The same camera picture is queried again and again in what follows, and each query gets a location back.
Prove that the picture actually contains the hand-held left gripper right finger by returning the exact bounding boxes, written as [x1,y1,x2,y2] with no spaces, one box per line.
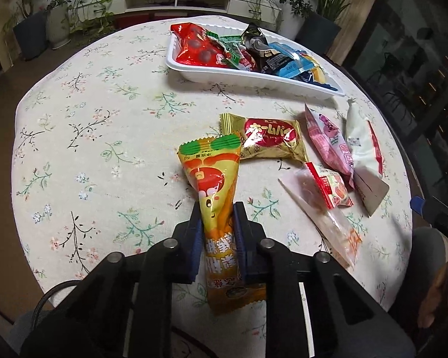
[233,201,417,358]

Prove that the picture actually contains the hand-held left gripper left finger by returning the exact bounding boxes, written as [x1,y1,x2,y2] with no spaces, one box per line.
[20,203,204,358]

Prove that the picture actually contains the orange yellow snack packet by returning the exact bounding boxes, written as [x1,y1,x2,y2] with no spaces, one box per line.
[177,133,266,316]

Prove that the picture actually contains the translucent long snack packet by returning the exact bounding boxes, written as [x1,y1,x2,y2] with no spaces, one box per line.
[277,168,360,271]

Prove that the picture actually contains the white red-striped snack packet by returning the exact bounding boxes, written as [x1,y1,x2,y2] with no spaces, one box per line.
[344,99,391,217]

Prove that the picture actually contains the pink snack packet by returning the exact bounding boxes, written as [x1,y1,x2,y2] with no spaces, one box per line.
[304,103,355,189]

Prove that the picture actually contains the gold snack packet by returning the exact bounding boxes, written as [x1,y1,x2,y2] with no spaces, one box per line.
[220,113,310,163]

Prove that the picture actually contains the white plastic tray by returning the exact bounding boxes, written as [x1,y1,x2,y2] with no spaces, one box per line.
[165,22,346,101]

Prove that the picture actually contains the light blue snack packet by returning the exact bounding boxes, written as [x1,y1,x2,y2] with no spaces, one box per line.
[261,41,322,81]

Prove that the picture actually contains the small red candy packet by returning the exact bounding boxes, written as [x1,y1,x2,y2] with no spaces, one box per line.
[208,32,260,72]

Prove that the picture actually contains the red chocolate ball packet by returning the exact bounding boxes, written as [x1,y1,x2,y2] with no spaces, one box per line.
[171,23,228,68]

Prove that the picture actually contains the black snack packet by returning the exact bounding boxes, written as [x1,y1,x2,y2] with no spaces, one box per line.
[241,22,280,75]

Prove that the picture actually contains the person's right hand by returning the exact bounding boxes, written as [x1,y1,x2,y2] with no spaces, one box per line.
[418,257,448,329]

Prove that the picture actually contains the person's grey trousers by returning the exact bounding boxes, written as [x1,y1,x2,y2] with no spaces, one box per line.
[411,227,448,269]

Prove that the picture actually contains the glass sliding door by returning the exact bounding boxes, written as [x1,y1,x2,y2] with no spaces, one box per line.
[343,0,448,202]

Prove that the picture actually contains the beige striped curtain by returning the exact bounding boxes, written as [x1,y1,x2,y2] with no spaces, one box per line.
[326,0,385,68]

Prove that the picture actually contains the large-leaf plant in dark pot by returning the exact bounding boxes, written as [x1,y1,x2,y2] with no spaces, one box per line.
[295,0,389,45]

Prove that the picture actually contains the plant in tall white pot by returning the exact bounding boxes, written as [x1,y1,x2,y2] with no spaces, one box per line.
[276,0,314,36]

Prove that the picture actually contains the plant in white ribbed pot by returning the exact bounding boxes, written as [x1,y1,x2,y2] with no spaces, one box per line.
[45,0,73,49]

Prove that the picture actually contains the potted tree in dark pot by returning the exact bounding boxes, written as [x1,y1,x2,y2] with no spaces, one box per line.
[13,0,49,60]

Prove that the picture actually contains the beige plain curtain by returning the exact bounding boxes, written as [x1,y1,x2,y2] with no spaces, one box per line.
[0,0,23,71]

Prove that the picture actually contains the black cable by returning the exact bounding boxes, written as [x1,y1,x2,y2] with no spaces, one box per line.
[33,280,83,314]

